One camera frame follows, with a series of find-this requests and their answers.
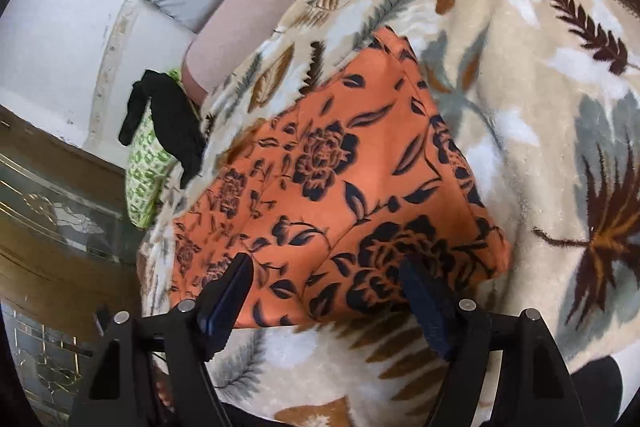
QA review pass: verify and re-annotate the black garment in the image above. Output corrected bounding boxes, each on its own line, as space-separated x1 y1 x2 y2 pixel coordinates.
118 69 207 188

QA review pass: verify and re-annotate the orange floral blouse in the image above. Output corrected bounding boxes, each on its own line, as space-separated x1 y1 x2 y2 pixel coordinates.
170 26 512 330

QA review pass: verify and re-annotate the green checked pillow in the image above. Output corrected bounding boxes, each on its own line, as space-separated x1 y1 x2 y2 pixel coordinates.
125 68 186 229

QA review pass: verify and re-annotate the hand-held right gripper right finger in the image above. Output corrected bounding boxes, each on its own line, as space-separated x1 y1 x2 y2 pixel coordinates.
398 257 588 427

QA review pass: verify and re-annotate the leaf print blanket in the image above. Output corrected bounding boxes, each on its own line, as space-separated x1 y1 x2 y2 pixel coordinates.
137 0 640 427

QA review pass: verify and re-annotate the dark cloth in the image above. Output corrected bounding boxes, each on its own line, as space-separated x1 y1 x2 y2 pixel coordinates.
570 354 628 427

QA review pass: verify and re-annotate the pink bolster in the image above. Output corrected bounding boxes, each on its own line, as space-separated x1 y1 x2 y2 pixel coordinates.
181 0 408 105

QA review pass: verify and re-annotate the wooden glass-panel door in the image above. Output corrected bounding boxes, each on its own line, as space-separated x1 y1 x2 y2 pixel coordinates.
0 104 151 427

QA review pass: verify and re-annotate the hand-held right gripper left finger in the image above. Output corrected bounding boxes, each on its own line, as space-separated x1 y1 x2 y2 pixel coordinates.
70 252 256 427

